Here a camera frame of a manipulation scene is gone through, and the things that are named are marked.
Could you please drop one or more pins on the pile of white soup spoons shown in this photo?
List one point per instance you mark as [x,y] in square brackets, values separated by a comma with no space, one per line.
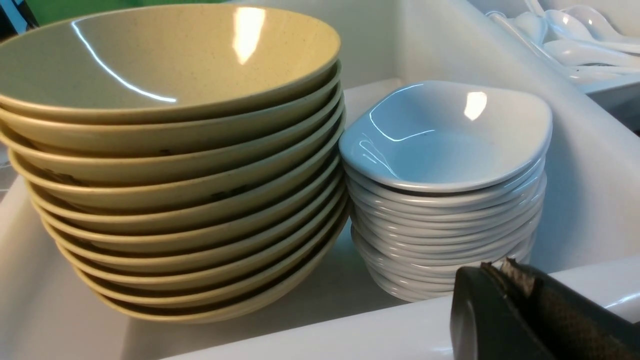
[577,41]

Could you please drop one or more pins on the white sauce dish stack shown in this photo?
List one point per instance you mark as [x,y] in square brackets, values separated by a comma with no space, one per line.
[413,245]

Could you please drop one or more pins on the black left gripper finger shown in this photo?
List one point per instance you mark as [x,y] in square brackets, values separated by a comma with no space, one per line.
[517,312]

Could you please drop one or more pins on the top white sauce dish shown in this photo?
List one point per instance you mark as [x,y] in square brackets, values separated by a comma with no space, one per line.
[438,136]

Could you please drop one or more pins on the green fabric cover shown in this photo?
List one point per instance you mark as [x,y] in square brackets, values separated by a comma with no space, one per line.
[50,11]

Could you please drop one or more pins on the beige noodle bowl stack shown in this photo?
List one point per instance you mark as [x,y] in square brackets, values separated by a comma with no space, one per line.
[191,221]

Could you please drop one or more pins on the top beige noodle bowl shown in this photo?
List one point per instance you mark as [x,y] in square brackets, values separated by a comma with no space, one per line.
[159,64]

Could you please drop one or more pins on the large white plastic bin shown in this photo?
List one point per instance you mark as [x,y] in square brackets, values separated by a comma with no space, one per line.
[588,237]

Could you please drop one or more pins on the white plastic spoon bin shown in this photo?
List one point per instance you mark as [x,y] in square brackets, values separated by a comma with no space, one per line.
[619,96]

